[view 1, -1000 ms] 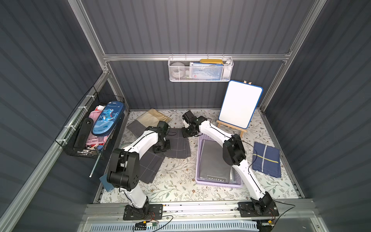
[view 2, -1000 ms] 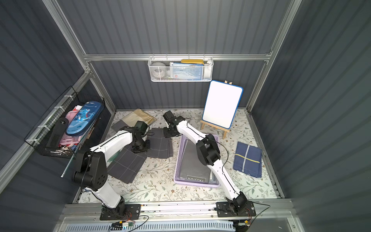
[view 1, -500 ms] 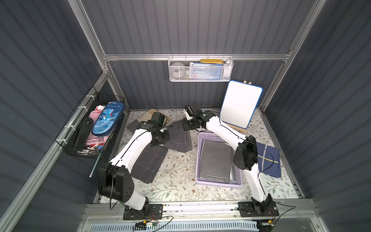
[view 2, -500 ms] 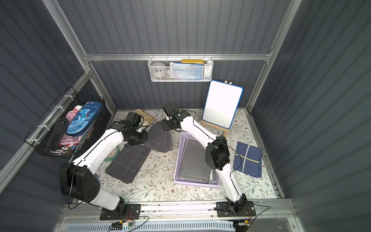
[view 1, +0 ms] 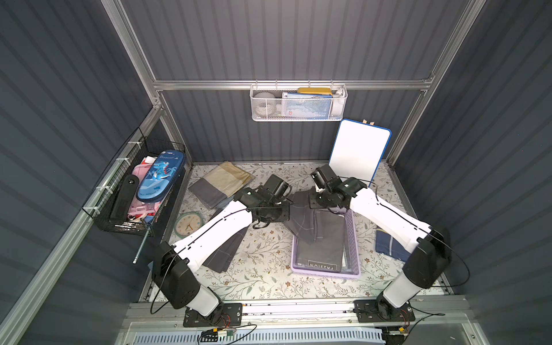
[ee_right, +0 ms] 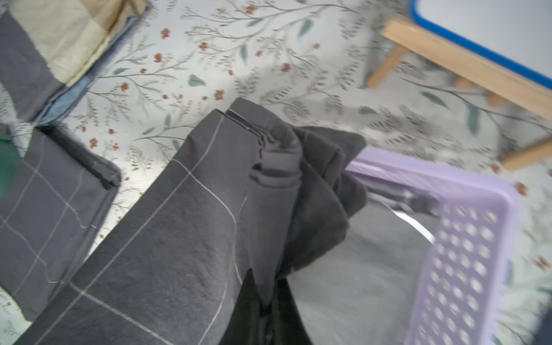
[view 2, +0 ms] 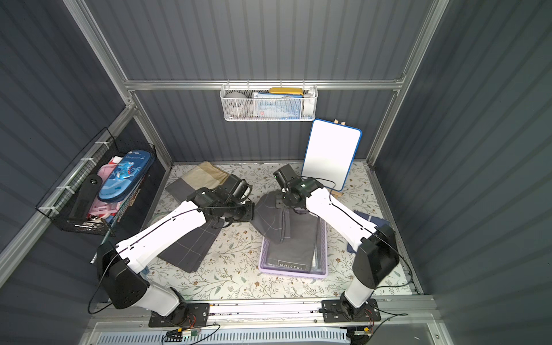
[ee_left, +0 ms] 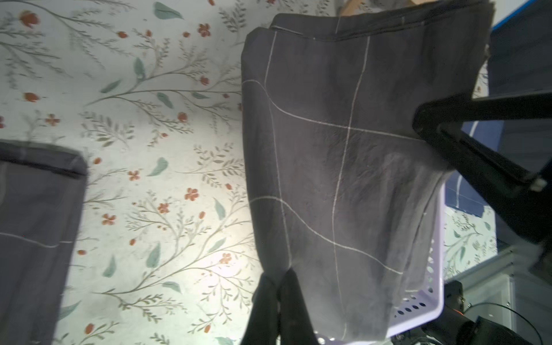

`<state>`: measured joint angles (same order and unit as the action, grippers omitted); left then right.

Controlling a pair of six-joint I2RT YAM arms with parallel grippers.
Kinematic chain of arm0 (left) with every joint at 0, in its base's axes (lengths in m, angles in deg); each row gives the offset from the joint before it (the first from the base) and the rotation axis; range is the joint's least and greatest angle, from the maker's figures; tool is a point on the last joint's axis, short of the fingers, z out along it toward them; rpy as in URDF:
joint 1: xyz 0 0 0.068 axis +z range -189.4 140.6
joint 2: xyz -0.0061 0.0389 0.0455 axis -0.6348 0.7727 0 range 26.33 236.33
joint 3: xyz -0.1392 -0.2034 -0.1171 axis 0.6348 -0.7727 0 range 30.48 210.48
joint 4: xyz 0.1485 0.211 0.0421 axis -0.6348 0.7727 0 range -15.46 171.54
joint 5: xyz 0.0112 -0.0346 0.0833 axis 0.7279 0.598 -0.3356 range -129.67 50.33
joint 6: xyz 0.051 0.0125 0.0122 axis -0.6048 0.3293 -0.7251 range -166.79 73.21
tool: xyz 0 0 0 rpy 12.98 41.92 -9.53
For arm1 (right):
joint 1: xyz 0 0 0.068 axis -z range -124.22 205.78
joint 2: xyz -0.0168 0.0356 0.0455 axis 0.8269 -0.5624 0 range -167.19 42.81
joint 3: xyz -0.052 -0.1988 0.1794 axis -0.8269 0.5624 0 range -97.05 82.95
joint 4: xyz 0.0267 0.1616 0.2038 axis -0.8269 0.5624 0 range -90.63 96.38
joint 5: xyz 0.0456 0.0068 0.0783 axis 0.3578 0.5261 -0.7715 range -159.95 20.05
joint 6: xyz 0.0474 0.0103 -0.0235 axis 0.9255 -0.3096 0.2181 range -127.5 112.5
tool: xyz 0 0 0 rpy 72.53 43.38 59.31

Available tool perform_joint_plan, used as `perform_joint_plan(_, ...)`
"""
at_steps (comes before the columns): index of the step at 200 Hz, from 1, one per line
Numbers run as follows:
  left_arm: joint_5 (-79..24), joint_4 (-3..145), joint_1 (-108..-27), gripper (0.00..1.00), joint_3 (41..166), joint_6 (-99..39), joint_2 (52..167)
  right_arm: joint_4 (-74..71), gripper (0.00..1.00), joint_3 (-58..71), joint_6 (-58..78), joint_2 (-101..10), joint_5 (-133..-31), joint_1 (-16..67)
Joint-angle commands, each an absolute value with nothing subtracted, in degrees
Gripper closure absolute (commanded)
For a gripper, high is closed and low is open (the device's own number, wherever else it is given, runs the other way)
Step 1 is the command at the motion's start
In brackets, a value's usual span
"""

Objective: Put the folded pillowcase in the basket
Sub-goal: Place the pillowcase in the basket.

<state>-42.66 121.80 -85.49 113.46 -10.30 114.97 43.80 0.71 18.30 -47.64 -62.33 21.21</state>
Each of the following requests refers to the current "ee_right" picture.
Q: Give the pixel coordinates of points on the purple plastic basket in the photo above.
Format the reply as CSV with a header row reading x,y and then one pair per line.
x,y
466,269

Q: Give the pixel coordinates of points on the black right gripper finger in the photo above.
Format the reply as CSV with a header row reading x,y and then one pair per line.
x,y
278,323

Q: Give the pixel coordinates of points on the wooden easel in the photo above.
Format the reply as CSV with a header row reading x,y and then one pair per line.
x,y
502,84

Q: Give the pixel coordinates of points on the blue framed whiteboard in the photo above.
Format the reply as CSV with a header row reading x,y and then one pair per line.
x,y
514,34

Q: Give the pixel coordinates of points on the dark grey checked pillowcase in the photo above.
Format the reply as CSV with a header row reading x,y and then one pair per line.
x,y
246,191
50,216

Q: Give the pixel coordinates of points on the dark grey checked pillowcase back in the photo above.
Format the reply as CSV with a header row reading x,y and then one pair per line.
x,y
246,191

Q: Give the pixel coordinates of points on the plain grey pillowcase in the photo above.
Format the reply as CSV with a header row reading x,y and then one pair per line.
x,y
363,291

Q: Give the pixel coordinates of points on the beige grey folded pillowcase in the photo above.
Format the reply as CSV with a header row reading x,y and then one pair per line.
x,y
52,50

